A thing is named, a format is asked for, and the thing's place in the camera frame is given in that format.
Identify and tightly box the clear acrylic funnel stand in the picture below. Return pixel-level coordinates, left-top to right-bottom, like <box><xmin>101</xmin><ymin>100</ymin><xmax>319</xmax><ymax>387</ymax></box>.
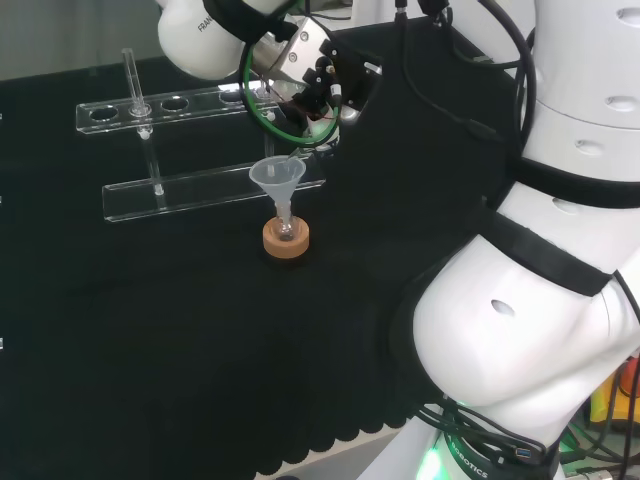
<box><xmin>74</xmin><ymin>47</ymin><xmax>327</xmax><ymax>224</ymax></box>

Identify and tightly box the translucent plastic funnel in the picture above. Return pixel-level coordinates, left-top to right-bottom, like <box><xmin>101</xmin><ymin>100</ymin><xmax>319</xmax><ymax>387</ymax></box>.
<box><xmin>248</xmin><ymin>155</ymin><xmax>305</xmax><ymax>227</ymax></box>

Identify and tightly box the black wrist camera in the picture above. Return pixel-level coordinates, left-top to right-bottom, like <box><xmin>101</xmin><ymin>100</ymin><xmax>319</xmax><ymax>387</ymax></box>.
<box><xmin>299</xmin><ymin>39</ymin><xmax>384</xmax><ymax>112</ymax></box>

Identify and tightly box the small round-bottom glass flask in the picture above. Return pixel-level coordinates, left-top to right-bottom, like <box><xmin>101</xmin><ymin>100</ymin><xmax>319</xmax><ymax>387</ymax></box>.
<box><xmin>273</xmin><ymin>209</ymin><xmax>301</xmax><ymax>245</ymax></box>

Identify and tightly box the green cable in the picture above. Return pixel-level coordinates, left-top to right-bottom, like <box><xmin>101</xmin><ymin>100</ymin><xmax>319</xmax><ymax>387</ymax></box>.
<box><xmin>239</xmin><ymin>29</ymin><xmax>343</xmax><ymax>149</ymax></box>

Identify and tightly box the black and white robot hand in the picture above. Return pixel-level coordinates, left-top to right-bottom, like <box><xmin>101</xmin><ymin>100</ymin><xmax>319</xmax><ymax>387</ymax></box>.
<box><xmin>287</xmin><ymin>92</ymin><xmax>363</xmax><ymax>156</ymax></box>

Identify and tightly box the black bench cloth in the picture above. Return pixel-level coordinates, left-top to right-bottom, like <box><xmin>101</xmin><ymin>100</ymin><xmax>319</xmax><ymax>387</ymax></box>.
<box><xmin>0</xmin><ymin>24</ymin><xmax>539</xmax><ymax>480</ymax></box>

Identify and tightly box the cork ring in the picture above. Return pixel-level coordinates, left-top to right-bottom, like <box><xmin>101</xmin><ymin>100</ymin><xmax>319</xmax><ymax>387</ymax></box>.
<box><xmin>262</xmin><ymin>215</ymin><xmax>311</xmax><ymax>260</ymax></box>

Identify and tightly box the yellow stop button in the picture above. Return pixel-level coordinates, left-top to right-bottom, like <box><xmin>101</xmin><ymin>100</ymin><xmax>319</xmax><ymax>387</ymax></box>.
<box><xmin>589</xmin><ymin>359</ymin><xmax>640</xmax><ymax>427</ymax></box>

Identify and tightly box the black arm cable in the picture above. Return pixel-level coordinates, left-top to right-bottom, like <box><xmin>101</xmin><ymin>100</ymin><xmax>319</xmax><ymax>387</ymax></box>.
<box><xmin>392</xmin><ymin>0</ymin><xmax>539</xmax><ymax>166</ymax></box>

